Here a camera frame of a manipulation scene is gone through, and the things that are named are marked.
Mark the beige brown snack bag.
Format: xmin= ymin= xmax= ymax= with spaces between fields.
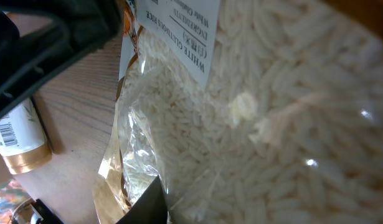
xmin=93 ymin=1 xmax=383 ymax=223

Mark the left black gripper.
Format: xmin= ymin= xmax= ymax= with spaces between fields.
xmin=10 ymin=198 xmax=64 ymax=224

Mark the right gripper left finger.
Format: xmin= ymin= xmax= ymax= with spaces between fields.
xmin=0 ymin=0 xmax=122 ymax=119

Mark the white cream tube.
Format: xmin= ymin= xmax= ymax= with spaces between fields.
xmin=0 ymin=98 xmax=52 ymax=175

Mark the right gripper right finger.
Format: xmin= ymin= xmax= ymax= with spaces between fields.
xmin=116 ymin=176 xmax=168 ymax=224

